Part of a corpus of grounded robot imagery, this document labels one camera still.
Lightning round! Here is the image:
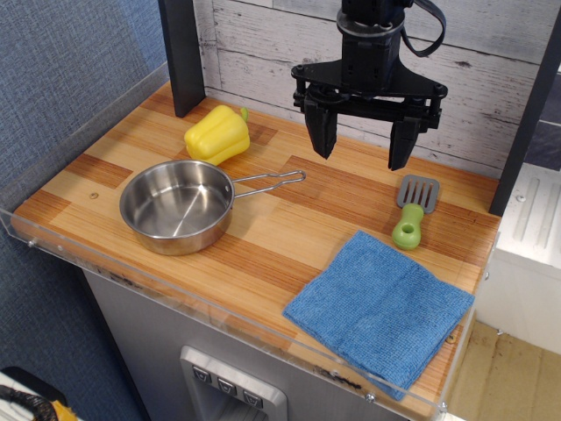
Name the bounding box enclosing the blue towel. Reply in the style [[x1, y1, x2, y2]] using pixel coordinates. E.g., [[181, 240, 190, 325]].
[[283, 232, 474, 401]]

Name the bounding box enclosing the yellow toy capsicum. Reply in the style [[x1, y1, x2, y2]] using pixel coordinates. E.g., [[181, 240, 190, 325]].
[[184, 104, 251, 166]]

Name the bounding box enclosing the black right frame post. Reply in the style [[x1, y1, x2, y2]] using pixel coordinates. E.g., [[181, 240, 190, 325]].
[[488, 11, 560, 217]]

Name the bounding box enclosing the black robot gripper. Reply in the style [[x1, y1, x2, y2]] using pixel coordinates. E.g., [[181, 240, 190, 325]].
[[292, 32, 448, 171]]

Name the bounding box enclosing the grey green toy spatula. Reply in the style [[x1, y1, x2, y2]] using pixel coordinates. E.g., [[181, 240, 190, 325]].
[[392, 175, 440, 251]]

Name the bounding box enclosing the black yellow object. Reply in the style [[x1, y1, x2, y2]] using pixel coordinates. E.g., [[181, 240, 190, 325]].
[[1, 367, 79, 420]]

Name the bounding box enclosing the stainless steel saucepan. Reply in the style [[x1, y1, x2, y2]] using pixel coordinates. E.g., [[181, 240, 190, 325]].
[[119, 160, 306, 256]]

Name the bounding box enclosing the clear acrylic table guard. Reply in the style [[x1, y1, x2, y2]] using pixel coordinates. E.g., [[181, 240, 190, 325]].
[[0, 61, 501, 417]]

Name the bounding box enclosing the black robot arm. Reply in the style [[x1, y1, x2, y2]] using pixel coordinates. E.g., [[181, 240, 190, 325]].
[[291, 1, 448, 170]]

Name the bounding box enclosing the grey toy fridge cabinet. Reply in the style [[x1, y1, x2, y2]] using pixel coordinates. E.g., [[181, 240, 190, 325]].
[[85, 271, 401, 420]]

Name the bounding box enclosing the silver dispenser panel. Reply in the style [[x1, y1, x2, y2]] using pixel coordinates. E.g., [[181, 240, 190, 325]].
[[180, 346, 288, 420]]

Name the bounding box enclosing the white ribbed box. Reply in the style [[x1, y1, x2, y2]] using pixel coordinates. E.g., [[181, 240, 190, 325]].
[[475, 163, 560, 353]]

